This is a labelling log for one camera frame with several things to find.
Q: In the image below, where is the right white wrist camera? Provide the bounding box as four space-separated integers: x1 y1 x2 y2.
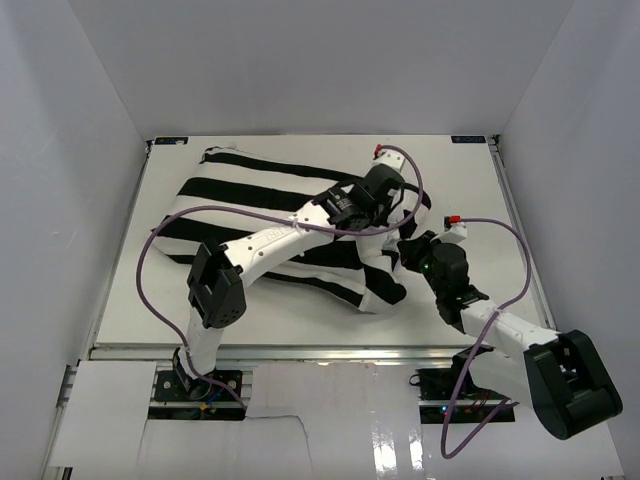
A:
440 215 468 244

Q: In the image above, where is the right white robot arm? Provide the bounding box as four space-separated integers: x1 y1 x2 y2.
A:
399 232 623 440

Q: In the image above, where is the aluminium table frame rail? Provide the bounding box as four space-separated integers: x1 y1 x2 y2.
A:
487 134 557 330

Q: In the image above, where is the blue corner label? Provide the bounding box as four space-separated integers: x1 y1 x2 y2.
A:
451 135 486 144
154 136 189 145

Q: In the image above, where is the white pillow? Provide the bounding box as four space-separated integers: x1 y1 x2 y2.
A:
355 198 432 282

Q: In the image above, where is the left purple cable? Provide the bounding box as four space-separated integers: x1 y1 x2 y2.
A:
136 144 426 414

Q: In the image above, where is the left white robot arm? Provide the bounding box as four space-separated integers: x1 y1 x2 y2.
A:
173 162 406 399

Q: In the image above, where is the black white striped pillowcase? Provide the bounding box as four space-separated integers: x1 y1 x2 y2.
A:
153 147 431 313

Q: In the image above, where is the purple cable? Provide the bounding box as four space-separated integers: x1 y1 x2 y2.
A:
439 216 532 460
136 144 426 414

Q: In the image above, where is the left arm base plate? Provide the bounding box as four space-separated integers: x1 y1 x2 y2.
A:
148 370 245 421

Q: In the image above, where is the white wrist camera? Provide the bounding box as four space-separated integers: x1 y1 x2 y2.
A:
440 215 468 244
371 144 407 174

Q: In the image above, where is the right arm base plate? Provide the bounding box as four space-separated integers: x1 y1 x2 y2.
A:
408 368 504 425

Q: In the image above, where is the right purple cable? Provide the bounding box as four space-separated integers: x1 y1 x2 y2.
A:
439 216 532 460

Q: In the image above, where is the left blue corner label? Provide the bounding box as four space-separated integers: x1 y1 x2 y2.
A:
154 136 189 145

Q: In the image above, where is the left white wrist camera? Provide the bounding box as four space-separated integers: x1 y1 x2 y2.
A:
371 144 407 174

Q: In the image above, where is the right blue corner label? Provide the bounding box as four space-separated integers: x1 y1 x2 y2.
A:
451 135 486 144

